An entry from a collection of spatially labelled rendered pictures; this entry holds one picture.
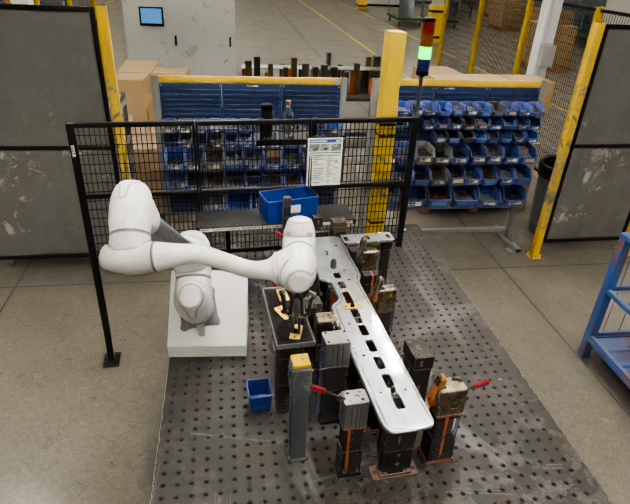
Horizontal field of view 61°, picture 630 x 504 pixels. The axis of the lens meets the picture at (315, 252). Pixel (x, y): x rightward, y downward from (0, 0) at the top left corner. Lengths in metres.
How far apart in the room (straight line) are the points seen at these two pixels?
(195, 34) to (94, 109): 4.83
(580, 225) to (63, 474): 4.47
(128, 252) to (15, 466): 1.76
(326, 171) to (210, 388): 1.43
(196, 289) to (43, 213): 2.43
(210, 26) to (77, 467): 6.89
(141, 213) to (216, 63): 7.12
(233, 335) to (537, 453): 1.36
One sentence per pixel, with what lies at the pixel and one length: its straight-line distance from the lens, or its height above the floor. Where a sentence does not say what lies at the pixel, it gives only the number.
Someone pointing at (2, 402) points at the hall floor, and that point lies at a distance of 3.70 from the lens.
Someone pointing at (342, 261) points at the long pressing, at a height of 1.00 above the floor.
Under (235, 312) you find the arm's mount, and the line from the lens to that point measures 2.55.
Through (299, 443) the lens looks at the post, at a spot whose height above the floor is 0.79.
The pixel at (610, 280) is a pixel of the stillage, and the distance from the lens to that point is 3.86.
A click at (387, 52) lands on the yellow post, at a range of 3.14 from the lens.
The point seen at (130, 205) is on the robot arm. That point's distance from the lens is 1.85.
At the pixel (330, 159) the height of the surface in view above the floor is 1.31.
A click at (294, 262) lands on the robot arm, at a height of 1.57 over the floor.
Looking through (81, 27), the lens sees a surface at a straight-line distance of 4.06.
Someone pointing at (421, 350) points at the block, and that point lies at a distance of 2.15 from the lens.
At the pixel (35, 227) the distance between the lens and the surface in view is 4.64.
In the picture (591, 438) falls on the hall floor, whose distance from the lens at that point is 3.61.
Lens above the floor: 2.36
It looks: 29 degrees down
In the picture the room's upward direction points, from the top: 3 degrees clockwise
